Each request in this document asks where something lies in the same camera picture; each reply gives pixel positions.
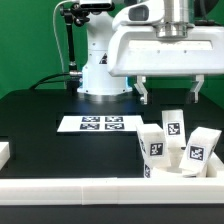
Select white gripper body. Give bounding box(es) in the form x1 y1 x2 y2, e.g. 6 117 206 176
107 26 224 77

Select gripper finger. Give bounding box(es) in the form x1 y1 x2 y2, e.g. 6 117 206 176
134 76 148 105
187 74 204 103

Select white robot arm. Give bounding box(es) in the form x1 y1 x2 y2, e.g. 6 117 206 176
80 0 224 102

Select white marker sheet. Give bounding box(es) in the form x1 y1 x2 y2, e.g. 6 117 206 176
57 115 143 133

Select white left barrier block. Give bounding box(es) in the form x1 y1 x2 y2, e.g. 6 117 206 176
0 142 10 170

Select black camera on mount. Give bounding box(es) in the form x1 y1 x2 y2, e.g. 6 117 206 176
80 0 114 10

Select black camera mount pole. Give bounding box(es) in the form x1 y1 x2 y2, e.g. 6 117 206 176
60 3 89 92

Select white cable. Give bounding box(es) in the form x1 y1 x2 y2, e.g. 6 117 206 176
52 0 75 73

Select black cables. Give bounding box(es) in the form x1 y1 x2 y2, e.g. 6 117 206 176
29 73 83 90

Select white front barrier wall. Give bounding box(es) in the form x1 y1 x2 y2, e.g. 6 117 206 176
0 178 224 205

